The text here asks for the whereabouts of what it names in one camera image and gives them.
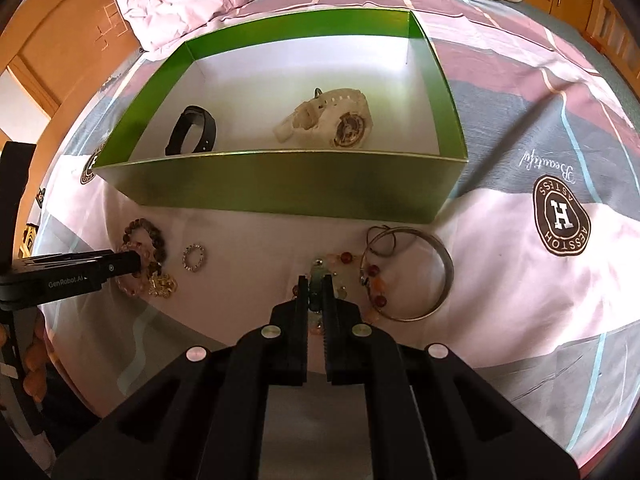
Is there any small rhinestone ring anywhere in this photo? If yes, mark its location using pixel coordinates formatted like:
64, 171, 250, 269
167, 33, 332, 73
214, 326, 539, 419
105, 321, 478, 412
182, 243, 207, 272

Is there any thin dark metal ring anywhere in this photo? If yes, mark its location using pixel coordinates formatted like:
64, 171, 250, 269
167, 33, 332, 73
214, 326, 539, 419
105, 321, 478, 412
366, 225, 427, 258

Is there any pink crumpled quilt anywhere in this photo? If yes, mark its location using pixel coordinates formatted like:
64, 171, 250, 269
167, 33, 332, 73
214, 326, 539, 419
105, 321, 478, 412
116, 0, 307, 62

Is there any gold chain trinket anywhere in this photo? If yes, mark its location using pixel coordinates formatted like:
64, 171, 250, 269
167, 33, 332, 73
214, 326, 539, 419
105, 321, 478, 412
147, 270, 180, 299

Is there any silver bangle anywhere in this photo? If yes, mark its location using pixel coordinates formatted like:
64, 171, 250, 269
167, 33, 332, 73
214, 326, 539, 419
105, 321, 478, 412
364, 227, 455, 322

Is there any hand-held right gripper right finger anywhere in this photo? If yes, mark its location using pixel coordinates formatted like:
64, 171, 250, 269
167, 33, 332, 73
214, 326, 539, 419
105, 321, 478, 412
322, 275, 581, 480

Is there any wooden door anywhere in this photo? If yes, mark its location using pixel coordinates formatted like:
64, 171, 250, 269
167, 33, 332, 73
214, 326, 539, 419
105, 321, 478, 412
0, 0, 151, 133

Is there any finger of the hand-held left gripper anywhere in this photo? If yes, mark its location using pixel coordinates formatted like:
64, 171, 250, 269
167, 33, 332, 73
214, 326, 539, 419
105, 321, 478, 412
22, 250, 142, 281

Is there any patterned pink grey bed sheet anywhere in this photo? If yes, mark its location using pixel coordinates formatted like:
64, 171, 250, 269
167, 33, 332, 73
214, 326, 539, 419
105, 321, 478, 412
30, 0, 640, 467

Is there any cream white wristwatch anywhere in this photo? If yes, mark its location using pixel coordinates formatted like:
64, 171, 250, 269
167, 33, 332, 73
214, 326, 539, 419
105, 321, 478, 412
272, 86, 375, 149

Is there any person's left hand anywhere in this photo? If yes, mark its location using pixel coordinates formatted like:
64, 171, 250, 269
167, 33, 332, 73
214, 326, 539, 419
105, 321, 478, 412
22, 310, 50, 402

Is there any brown wooden bead bracelet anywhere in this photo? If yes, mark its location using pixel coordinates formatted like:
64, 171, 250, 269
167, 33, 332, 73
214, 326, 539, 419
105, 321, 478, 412
122, 218, 166, 275

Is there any pale green jade bracelet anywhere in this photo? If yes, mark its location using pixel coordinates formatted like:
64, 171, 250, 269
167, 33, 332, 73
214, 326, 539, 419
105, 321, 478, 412
307, 257, 352, 336

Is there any black fitness band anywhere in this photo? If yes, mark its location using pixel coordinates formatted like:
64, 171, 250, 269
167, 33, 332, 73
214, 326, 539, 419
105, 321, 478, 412
165, 105, 218, 157

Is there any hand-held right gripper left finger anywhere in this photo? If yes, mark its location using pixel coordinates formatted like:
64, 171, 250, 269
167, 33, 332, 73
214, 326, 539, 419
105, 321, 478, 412
50, 275, 308, 480

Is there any pink crystal bead bracelet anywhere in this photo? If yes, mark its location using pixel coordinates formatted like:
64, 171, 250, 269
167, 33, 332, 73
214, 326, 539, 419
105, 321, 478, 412
116, 241, 154, 297

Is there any orange red bead bracelet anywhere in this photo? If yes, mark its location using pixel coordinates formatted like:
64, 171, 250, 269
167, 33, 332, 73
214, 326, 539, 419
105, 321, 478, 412
292, 252, 389, 322

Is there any green cardboard box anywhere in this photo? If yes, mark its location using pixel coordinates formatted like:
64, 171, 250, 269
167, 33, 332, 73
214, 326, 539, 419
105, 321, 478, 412
93, 8, 469, 225

